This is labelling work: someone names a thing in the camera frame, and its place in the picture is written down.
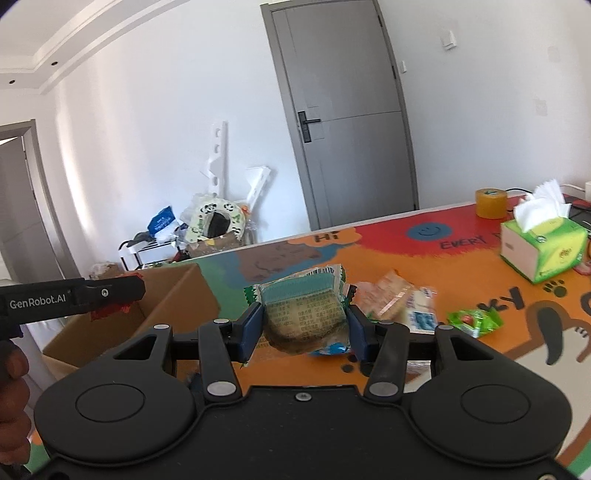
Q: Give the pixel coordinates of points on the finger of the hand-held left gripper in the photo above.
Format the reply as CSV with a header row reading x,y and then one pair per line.
x,y
117,290

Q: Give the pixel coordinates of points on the brown cardboard box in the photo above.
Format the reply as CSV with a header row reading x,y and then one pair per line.
x,y
184,304

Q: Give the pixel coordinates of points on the black shoe rack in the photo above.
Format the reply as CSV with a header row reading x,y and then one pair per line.
x,y
131,254

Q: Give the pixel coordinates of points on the red and white snack packet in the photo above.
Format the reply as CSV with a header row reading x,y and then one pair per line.
x,y
111,311

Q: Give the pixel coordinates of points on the bright green candy packet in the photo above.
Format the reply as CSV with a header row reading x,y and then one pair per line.
x,y
475,322

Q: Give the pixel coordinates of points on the blue and white bag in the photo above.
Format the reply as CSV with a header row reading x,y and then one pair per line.
x,y
162,220

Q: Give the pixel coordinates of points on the orange and brown floor carton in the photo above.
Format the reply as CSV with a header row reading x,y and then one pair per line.
x,y
106,271

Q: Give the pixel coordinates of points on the teal-edged cake packet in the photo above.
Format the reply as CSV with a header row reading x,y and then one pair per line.
x,y
304,318

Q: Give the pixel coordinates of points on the short white board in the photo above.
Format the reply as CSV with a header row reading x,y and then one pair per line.
x,y
258,189

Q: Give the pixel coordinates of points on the white and blue snack packet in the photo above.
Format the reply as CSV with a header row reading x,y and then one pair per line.
x,y
419,314

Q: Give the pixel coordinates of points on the grey door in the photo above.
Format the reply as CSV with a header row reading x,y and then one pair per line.
x,y
351,115

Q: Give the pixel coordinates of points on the yellow-brown tape roll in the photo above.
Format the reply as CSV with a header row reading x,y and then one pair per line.
x,y
491,203

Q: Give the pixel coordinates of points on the taped brown floor carton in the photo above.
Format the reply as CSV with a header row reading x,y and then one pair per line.
x,y
217,244

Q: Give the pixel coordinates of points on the white light switch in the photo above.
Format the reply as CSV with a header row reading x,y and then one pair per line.
x,y
449,39

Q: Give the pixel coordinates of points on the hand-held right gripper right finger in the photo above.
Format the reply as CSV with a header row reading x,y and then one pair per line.
x,y
358,337

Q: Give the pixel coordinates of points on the person's left hand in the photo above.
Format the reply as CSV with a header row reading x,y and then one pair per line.
x,y
14,397

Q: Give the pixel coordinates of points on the panda toilet seat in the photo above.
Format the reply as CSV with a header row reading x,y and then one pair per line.
x,y
198,221

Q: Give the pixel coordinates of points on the tall white board with holes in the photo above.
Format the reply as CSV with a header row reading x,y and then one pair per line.
x,y
217,157

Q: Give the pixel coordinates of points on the grey side door frame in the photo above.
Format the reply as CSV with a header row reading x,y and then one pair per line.
x,y
44,198

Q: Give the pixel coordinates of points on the green tissue box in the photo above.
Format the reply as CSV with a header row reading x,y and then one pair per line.
x,y
545,249

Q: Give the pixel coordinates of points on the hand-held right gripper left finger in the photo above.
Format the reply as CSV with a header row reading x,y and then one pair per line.
x,y
252,330

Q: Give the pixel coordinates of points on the black flat device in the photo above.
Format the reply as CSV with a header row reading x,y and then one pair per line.
x,y
579,212

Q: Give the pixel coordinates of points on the colourful cartoon table mat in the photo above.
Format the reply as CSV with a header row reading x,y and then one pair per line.
x,y
461,277

